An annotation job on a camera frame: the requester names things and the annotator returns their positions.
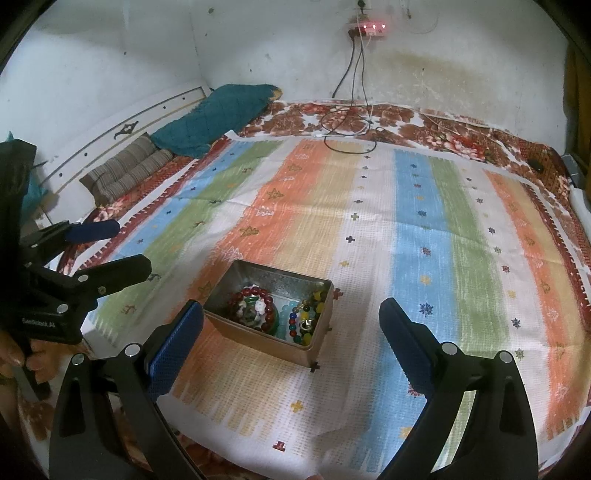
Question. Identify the white bed headboard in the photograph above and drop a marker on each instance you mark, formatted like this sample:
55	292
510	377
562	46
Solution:
92	138

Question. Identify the green bangle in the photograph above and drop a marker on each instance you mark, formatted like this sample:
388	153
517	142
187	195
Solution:
275	323

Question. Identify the wall socket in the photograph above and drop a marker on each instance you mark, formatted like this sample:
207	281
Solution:
364	4

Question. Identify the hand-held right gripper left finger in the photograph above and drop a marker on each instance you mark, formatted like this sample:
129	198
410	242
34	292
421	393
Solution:
178	350

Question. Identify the power strip with red lights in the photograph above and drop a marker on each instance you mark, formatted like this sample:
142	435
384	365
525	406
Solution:
369	28

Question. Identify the metal tin box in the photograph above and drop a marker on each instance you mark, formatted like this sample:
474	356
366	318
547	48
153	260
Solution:
258	341

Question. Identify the striped printed mat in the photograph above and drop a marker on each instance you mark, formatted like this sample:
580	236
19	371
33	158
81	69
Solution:
415	230

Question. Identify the person's left hand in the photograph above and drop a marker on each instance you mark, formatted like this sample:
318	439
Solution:
10	357

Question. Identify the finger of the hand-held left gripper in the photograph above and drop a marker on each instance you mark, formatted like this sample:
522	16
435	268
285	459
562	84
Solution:
120	272
92	230

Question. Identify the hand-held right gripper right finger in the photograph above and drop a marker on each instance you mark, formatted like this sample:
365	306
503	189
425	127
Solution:
406	346

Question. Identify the brown striped pillow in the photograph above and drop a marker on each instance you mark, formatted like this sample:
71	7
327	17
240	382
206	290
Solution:
124	170

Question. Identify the yellow cloth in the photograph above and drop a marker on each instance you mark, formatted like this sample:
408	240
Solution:
577	92

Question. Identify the teal cloth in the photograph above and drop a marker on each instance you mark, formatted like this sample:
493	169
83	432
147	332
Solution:
217	115
34	194

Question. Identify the small black object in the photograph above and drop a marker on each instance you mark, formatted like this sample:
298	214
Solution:
535	165

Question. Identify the grey object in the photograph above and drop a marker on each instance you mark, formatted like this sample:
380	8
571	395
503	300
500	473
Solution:
571	168

